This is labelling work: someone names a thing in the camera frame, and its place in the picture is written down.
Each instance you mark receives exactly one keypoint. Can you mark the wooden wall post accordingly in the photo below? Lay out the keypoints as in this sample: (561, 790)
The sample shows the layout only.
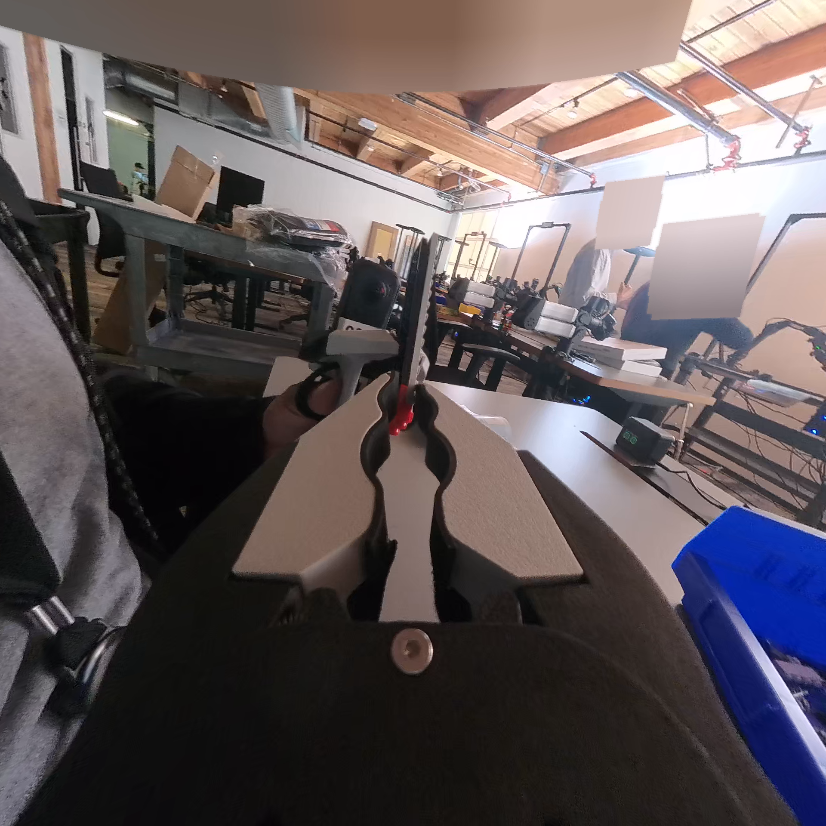
(42, 117)

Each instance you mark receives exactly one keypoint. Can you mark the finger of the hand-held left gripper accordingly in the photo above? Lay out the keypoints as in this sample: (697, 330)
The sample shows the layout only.
(361, 345)
(423, 366)

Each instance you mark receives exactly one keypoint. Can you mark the grey background table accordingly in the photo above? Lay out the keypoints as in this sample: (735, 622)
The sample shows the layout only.
(621, 381)

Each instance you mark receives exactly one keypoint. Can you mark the plastic-wrapped dark bundle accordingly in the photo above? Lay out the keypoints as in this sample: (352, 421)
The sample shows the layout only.
(297, 235)

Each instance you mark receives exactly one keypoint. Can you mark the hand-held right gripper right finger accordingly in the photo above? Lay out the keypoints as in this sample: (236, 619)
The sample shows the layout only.
(510, 516)

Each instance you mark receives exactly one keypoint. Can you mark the grey metal workbench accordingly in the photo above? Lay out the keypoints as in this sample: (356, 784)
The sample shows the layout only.
(194, 237)

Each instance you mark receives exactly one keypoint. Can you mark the dark monitor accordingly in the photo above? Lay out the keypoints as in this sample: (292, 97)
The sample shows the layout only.
(240, 194)

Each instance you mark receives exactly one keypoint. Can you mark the pile of toy bricks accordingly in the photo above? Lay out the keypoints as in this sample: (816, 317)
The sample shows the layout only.
(801, 690)

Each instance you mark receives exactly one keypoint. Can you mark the long black brick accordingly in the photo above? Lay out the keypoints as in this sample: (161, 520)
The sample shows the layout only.
(407, 310)

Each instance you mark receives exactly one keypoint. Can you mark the small red brick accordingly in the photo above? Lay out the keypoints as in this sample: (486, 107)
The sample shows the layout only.
(400, 410)

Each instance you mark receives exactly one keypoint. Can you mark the black box device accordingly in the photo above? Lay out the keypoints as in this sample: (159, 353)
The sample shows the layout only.
(647, 441)

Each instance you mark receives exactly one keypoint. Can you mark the white flat box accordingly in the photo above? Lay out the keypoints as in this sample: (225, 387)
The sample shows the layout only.
(622, 352)

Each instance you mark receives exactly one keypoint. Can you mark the leaning cardboard sheet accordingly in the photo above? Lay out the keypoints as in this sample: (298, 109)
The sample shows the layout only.
(129, 303)

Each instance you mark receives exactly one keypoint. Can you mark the blue plastic bin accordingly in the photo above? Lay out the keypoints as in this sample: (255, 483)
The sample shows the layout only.
(729, 615)

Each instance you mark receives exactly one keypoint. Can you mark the person's left hand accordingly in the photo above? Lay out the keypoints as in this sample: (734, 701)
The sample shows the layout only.
(282, 421)

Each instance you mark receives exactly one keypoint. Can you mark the grey desk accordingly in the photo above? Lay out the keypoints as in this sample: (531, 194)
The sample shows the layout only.
(581, 465)

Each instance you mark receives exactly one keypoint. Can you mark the cardboard box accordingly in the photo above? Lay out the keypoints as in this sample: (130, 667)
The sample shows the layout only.
(186, 182)

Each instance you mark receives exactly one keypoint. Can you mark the person's left forearm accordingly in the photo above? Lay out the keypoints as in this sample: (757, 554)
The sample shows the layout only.
(194, 450)

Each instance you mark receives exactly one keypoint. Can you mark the black stand frame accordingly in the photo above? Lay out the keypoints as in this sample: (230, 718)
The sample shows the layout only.
(547, 227)

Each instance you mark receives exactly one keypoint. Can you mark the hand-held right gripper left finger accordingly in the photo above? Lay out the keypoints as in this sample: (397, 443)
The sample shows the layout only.
(302, 510)

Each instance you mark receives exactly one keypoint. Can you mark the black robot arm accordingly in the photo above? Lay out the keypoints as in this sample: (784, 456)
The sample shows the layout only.
(596, 320)

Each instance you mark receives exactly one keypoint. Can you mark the black metal rack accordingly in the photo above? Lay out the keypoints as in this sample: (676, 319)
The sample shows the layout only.
(754, 421)

